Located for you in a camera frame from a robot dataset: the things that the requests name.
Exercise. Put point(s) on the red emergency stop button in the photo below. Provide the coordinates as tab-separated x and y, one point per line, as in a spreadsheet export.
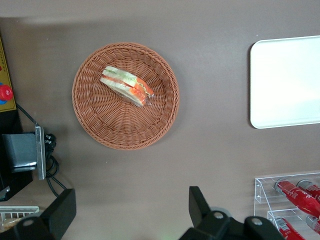
5	92

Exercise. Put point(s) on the round brown wicker basket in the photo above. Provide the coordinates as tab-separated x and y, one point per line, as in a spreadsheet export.
112	125

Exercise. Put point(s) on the clear acrylic bottle rack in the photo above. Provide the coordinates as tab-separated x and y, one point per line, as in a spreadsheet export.
265	192

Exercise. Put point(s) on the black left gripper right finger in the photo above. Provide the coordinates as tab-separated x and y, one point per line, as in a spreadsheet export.
200	210

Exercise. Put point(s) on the silver metal bracket plate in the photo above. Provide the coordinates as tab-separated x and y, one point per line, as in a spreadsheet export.
40	155

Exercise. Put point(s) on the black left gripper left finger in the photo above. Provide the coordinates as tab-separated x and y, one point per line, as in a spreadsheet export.
55	215

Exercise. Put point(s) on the yellow emergency stop box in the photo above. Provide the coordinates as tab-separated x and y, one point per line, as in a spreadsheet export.
5	67

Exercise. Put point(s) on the dark grey block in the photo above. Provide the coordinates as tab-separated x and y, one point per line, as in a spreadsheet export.
20	150

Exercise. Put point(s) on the black equipment housing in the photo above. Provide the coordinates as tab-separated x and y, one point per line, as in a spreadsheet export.
10	122

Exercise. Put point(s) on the white rectangular plastic tray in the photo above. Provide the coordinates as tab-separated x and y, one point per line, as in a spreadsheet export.
285	82

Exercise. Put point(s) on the plastic-wrapped triangle sandwich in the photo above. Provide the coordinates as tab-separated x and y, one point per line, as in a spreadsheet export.
120	82

